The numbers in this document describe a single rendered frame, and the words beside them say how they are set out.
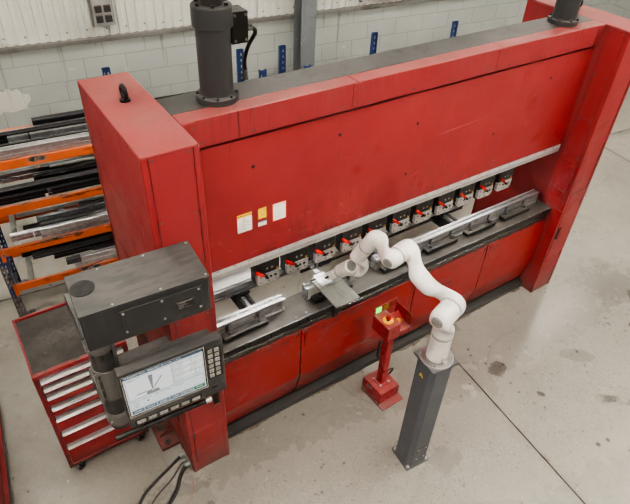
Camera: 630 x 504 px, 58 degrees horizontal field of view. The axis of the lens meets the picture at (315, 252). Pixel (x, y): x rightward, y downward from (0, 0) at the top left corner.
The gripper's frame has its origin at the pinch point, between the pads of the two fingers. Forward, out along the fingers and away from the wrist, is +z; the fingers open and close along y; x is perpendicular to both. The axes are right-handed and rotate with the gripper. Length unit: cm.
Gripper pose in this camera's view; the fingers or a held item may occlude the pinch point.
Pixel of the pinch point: (328, 276)
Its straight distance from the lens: 355.9
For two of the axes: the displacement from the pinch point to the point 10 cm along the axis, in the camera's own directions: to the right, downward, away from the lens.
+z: -3.9, 2.4, 8.9
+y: -8.3, 3.2, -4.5
